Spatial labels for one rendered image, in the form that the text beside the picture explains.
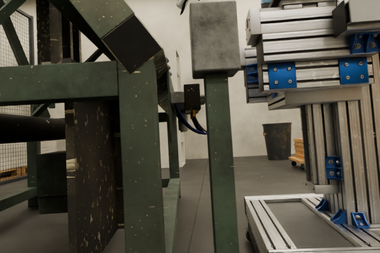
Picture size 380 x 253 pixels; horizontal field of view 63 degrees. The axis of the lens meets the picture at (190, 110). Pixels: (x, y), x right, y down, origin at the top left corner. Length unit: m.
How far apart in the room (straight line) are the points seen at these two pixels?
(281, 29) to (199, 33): 0.36
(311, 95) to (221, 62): 0.50
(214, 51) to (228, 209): 0.40
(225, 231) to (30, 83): 0.61
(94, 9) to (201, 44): 0.28
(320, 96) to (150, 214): 0.74
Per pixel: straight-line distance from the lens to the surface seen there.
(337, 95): 1.23
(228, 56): 0.80
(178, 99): 1.05
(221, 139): 0.80
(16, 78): 0.88
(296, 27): 1.09
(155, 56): 0.79
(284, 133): 5.67
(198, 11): 0.82
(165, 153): 5.35
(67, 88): 0.83
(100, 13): 0.85
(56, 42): 2.61
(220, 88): 0.81
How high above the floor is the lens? 0.60
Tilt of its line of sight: 4 degrees up
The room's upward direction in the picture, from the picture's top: 3 degrees counter-clockwise
